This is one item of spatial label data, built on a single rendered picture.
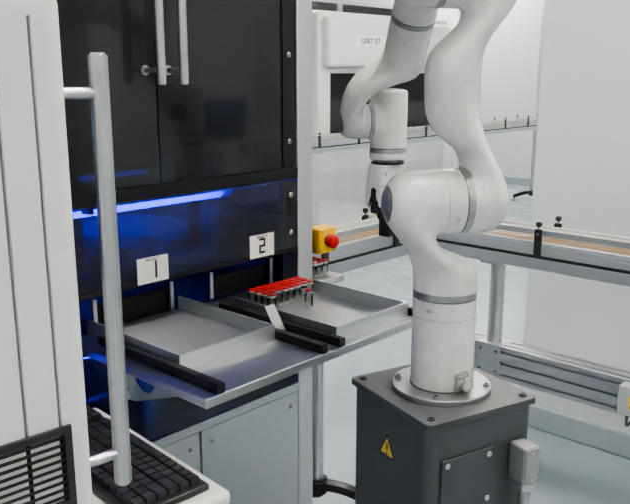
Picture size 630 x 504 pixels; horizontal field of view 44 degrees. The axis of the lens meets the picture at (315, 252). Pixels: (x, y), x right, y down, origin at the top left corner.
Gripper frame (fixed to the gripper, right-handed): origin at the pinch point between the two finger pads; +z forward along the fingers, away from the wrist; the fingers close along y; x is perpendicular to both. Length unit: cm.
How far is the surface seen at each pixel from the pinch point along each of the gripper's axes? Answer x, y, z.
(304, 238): -34.8, -8.9, 9.1
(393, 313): 2.5, -0.3, 20.4
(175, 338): -25, 43, 22
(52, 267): 21, 95, -12
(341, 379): -123, -127, 111
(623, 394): 29, -80, 58
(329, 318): -9.6, 8.9, 22.2
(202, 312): -33.1, 28.5, 21.2
